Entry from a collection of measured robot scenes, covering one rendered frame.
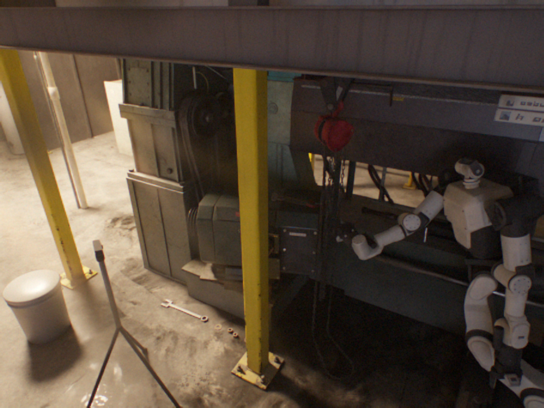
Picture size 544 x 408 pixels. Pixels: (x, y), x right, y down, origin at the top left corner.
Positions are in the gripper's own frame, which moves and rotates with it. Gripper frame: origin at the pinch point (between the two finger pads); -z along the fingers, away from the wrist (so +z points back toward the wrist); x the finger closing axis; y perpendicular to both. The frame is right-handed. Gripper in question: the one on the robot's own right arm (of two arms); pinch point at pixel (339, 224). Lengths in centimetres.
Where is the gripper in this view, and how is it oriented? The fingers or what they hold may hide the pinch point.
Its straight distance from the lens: 203.5
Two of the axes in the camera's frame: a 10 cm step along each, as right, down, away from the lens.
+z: 3.3, 4.4, -8.3
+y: 0.0, -8.8, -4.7
